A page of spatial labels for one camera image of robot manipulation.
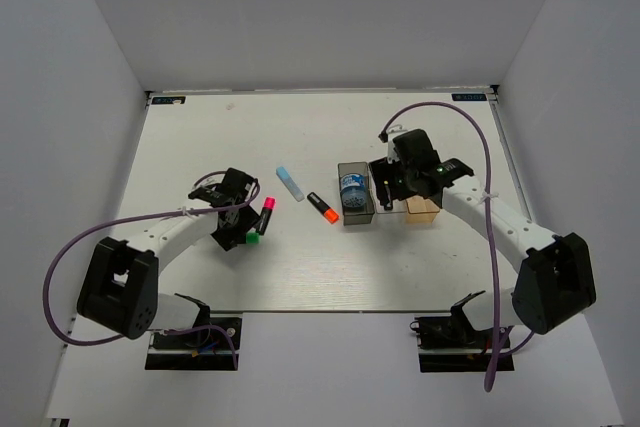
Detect blue cleaning gel jar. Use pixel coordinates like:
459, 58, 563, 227
340, 173, 367, 210

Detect yellow highlighter marker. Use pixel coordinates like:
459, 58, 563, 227
383, 180, 393, 211

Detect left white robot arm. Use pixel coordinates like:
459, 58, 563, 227
77, 168, 259, 346

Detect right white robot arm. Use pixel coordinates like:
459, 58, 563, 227
369, 129, 596, 346

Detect green highlighter marker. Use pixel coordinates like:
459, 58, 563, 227
245, 232, 261, 245

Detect amber transparent tray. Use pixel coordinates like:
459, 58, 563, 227
405, 196, 440, 225

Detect clear transparent tray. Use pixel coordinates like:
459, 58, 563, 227
369, 157, 407, 212

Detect pink highlighter marker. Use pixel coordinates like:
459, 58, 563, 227
255, 197, 276, 236

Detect right corner label sticker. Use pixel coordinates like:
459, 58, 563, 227
451, 92, 487, 102

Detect corner label sticker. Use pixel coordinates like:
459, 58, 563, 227
451, 92, 487, 102
151, 96, 186, 105

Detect orange highlighter marker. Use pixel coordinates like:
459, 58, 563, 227
307, 192, 340, 224

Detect left corner label sticker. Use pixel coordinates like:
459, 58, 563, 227
151, 96, 186, 105

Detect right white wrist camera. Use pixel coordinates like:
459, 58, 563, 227
379, 129, 403, 164

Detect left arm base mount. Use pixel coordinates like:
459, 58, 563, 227
145, 314, 243, 372

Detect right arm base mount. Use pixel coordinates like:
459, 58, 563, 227
409, 291, 493, 374

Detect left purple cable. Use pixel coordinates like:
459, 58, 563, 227
42, 171, 262, 371

